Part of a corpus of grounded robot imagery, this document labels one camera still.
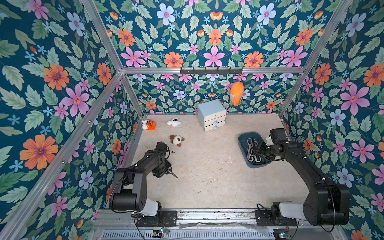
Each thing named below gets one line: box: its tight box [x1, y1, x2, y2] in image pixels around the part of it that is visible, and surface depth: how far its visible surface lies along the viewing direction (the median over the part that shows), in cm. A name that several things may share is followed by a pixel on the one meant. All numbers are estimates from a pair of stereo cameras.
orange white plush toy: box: [141, 119, 156, 131], surface depth 109 cm
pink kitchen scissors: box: [247, 138, 254, 163], surface depth 95 cm
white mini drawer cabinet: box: [197, 99, 227, 132], surface depth 104 cm
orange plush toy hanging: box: [230, 82, 245, 107], surface depth 100 cm
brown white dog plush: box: [169, 134, 185, 147], surface depth 103 cm
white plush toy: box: [166, 118, 182, 127], surface depth 113 cm
